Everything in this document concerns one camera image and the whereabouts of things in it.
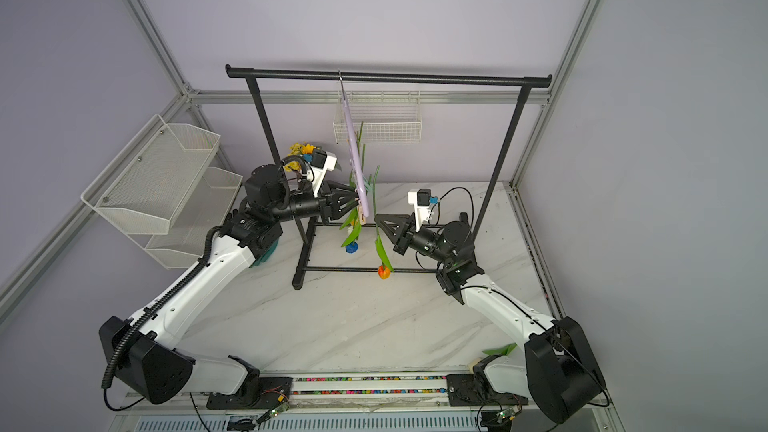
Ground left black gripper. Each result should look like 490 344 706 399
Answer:
271 182 365 226

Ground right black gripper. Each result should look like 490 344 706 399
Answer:
379 215 454 267

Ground purple clip hanger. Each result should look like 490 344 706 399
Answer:
338 72 371 220

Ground black clothes rack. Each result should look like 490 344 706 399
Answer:
224 64 553 291

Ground white tulip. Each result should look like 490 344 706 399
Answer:
345 118 370 218

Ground blue tulip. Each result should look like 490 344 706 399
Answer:
341 209 362 254

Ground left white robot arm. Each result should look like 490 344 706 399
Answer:
99 164 366 407

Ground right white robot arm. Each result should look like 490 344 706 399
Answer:
375 214 608 424

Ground sunflower bouquet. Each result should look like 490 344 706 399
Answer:
283 142 315 171

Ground green rubber work glove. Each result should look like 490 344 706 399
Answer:
251 241 278 268

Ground white mesh shelf basket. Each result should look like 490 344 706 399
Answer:
81 115 242 269

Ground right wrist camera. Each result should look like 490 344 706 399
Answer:
407 188 439 232

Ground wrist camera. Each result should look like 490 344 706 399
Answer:
303 148 338 197
407 188 439 232

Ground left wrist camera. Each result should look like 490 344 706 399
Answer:
303 148 338 197

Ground white wire wall basket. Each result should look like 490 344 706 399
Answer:
333 92 423 144

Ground metal base rail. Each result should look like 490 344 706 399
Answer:
110 372 624 431

